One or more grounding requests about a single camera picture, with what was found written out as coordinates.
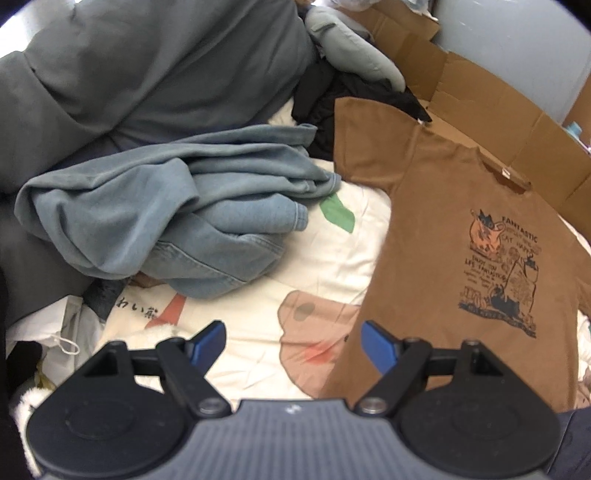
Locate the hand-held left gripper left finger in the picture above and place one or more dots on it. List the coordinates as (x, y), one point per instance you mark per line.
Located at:
(210, 344)

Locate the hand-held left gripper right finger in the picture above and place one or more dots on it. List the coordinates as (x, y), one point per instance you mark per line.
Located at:
(376, 348)

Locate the brown printed t-shirt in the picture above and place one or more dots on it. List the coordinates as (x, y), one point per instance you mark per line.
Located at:
(429, 258)

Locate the white cartoon printed blanket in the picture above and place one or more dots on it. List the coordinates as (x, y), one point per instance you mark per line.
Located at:
(258, 277)

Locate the small dark grey cloth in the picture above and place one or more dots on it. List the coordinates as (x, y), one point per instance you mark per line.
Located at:
(104, 297)

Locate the white plastic bag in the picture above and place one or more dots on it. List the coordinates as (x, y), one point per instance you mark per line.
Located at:
(69, 323)

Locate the blue denim garment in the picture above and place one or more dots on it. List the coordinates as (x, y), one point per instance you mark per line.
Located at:
(161, 189)

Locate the fluffy white spotted blanket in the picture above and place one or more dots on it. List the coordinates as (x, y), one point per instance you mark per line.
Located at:
(27, 415)

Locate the person's dark blue pants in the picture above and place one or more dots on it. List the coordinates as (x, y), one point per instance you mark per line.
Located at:
(572, 447)

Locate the black garment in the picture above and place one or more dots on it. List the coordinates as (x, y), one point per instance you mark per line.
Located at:
(323, 101)

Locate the flattened brown cardboard sheet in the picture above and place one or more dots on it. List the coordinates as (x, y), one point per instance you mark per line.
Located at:
(498, 106)

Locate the dark grey sweatshirt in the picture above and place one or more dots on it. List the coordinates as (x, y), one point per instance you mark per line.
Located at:
(138, 74)

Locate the grey neck pillow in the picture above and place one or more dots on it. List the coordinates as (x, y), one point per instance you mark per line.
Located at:
(351, 50)

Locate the brown cardboard box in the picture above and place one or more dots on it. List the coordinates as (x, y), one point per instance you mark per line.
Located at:
(397, 23)

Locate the crumpled clear plastic wrap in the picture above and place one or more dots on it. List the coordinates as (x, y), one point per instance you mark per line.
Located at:
(418, 7)

